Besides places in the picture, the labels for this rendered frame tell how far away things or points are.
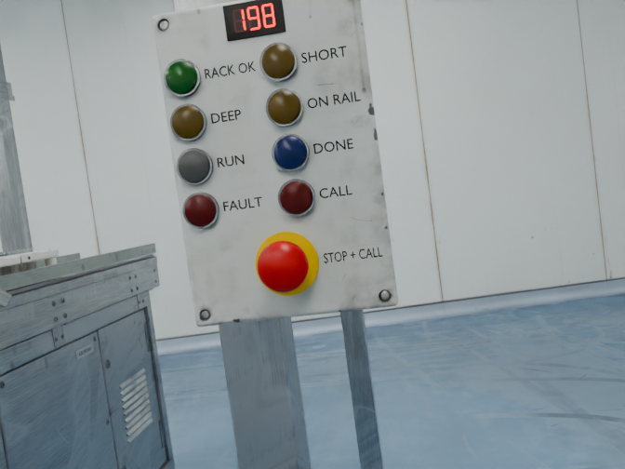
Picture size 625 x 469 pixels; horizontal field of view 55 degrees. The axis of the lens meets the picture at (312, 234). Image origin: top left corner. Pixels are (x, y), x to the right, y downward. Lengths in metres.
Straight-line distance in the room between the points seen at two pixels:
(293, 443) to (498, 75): 4.09
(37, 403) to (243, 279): 1.11
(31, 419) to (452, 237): 3.36
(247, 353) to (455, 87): 3.97
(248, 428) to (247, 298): 0.15
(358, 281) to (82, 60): 4.22
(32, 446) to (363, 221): 1.19
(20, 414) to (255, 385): 0.98
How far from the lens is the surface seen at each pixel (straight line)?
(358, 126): 0.48
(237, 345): 0.58
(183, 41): 0.52
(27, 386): 1.53
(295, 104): 0.48
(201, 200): 0.50
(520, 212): 4.51
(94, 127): 4.52
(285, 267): 0.46
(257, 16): 0.51
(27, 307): 1.45
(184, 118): 0.50
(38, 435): 1.57
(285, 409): 0.59
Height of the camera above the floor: 0.92
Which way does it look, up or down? 3 degrees down
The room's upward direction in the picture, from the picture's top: 8 degrees counter-clockwise
